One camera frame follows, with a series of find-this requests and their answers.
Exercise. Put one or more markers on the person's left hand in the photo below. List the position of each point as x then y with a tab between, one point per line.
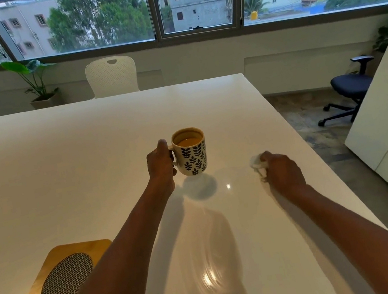
159	169

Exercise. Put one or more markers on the person's right hand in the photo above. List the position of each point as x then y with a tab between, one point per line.
283	172

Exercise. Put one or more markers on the person's left thumb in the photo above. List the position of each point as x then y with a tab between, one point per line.
163	146

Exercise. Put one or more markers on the person's right fingers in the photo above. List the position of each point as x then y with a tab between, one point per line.
265	162

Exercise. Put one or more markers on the white tissue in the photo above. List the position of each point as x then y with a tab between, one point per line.
257	162

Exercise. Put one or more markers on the white mug with leaf print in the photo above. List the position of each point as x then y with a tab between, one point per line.
191	153

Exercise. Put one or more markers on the person's left forearm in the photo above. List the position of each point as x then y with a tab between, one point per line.
123	253

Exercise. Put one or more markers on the person's right forearm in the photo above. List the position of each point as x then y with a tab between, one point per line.
351	233

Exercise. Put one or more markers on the brown tea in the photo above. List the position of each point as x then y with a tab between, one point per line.
188	141

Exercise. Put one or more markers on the white perforated chair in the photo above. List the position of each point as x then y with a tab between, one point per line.
111	76

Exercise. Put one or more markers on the black office chair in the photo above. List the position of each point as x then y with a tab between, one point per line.
348	88

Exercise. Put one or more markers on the potted green plant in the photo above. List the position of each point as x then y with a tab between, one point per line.
35	83

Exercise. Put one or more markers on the wooden coaster with patterned oval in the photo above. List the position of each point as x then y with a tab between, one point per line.
61	284

